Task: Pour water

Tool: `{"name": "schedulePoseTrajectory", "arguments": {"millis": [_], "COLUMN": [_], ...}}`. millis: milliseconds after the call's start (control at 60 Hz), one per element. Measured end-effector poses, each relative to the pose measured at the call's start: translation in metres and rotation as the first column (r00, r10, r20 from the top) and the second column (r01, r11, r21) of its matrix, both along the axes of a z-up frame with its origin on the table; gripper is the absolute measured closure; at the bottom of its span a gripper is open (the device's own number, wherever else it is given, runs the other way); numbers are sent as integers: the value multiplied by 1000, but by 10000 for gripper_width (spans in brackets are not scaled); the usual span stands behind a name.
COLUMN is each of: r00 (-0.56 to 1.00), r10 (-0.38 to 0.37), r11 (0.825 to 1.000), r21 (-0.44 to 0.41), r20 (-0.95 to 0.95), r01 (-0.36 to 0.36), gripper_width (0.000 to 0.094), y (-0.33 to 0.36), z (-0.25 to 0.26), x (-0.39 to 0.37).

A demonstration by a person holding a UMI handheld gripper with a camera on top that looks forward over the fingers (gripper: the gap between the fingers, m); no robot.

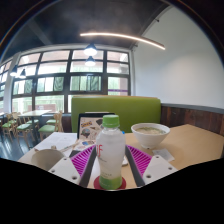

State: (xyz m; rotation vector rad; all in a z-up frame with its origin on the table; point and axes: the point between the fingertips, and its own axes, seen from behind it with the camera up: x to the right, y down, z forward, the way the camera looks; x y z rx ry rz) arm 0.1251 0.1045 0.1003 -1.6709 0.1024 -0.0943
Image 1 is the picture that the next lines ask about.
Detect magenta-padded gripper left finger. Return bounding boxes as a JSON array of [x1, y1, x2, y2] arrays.
[[49, 144, 99, 188]]

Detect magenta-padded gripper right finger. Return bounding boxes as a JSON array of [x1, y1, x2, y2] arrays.
[[124, 144, 179, 188]]

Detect green-capped clear drink bottle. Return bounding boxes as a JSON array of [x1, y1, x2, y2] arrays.
[[95, 114, 127, 191]]

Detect small clear plastic packet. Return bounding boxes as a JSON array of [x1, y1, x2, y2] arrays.
[[152, 148, 175, 163]]

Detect white paper sheet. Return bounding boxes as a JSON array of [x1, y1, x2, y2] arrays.
[[33, 131, 81, 158]]

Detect white ceramic bowl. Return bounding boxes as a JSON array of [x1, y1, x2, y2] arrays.
[[130, 122, 171, 150]]

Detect flat round red coaster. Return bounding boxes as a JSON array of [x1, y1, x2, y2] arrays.
[[93, 175, 128, 191]]

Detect black-framed sticker-covered tablet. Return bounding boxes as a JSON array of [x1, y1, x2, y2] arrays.
[[77, 112, 116, 141]]

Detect group of green-seated wooden chairs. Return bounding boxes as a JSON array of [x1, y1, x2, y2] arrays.
[[0, 111, 64, 143]]

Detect light wooden dining table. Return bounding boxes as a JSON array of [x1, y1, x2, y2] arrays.
[[18, 109, 53, 141]]

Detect green upholstered bench backrest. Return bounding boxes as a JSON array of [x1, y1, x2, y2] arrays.
[[70, 95, 162, 134]]

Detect large dark-framed grid window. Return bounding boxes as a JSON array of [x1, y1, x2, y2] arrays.
[[0, 49, 132, 114]]

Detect group of pendant lamps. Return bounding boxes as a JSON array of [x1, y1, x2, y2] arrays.
[[9, 43, 98, 79]]

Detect long curved ceiling light strip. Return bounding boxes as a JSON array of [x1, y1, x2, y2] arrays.
[[79, 31, 167, 51]]

